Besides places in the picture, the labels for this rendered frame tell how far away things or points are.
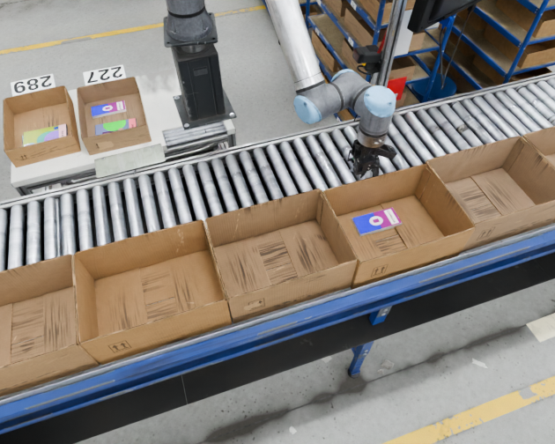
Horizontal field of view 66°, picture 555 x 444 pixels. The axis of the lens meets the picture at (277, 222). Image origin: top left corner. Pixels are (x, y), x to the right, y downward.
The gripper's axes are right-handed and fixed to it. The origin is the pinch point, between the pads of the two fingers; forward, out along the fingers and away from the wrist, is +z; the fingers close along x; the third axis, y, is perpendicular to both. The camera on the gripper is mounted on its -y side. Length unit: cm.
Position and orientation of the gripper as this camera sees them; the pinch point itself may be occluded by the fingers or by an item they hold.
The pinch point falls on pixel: (366, 180)
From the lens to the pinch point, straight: 154.7
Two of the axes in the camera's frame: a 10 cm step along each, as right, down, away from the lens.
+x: 3.2, 7.6, -5.7
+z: 0.0, 6.0, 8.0
